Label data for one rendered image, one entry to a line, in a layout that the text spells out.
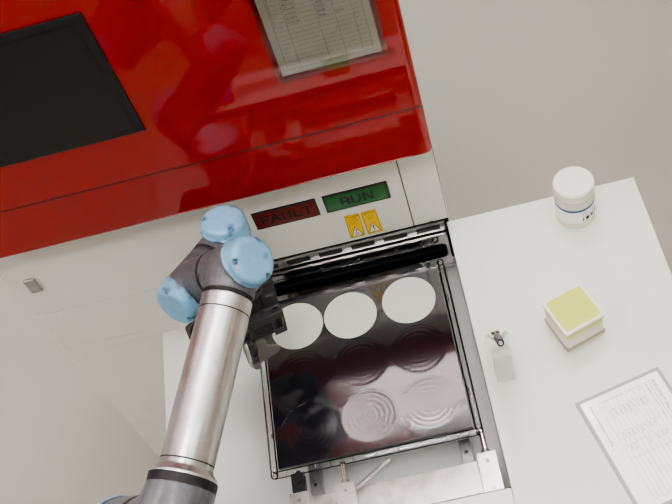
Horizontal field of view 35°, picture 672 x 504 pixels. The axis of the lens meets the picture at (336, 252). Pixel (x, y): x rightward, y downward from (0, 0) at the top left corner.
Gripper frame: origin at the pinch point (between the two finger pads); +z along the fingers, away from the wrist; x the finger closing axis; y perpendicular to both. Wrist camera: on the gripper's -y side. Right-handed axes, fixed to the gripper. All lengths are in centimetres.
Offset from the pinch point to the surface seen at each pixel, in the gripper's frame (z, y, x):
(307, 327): 2.6, 12.9, 5.1
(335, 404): 5.1, 10.4, -12.0
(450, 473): 7.9, 21.7, -33.0
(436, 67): 62, 111, 140
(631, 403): -4, 50, -43
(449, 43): 59, 120, 147
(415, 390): 3.7, 23.6, -17.6
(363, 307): 1.1, 23.7, 2.7
